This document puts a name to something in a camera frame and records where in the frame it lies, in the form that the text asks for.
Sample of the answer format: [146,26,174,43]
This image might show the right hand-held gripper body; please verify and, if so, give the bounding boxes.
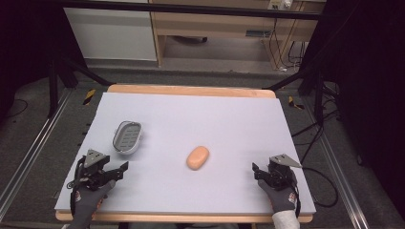
[266,154,303,192]

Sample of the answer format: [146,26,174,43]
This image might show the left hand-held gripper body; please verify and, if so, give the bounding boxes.
[75,148,111,192]

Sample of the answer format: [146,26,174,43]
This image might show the person's right hand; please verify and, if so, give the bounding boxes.
[257,178,299,214]

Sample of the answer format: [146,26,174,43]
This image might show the person's left hand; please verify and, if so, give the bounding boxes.
[70,178,117,227]

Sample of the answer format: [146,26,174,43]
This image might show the grey white soap dish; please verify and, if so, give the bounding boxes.
[112,120,143,156]

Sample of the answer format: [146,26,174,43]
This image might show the orange soap bar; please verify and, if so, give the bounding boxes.
[185,145,210,171]

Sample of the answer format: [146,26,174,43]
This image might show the yellow black floor marker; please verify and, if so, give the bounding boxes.
[288,95,305,111]
[83,89,96,106]

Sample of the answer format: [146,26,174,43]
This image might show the pale lilac table mat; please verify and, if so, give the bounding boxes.
[53,92,317,216]

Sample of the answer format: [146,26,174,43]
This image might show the black metal stand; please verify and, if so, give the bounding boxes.
[47,53,113,119]
[263,65,332,126]

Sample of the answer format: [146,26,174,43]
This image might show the wooden table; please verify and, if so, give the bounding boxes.
[54,83,314,223]

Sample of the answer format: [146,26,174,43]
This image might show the white cabinet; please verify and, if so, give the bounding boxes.
[63,0,159,62]

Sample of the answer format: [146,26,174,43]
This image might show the wooden desk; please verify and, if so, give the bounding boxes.
[148,0,327,71]

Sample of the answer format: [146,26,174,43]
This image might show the white power strip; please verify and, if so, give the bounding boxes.
[268,0,293,10]

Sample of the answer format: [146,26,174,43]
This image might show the black crossbar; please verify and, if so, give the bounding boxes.
[56,0,323,21]

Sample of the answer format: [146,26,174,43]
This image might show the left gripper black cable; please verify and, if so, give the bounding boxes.
[66,156,87,218]

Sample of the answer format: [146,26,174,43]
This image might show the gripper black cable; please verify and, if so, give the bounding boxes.
[294,166,339,219]
[66,156,87,218]

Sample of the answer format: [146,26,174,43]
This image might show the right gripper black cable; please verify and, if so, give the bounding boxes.
[294,166,339,219]

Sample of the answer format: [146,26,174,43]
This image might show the black floor cables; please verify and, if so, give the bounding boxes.
[290,81,343,165]

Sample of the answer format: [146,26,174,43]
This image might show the metal floor rail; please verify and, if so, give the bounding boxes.
[0,89,74,220]
[305,98,373,229]

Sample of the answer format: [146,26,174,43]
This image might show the hanging desk cables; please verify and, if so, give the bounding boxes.
[268,17,308,72]

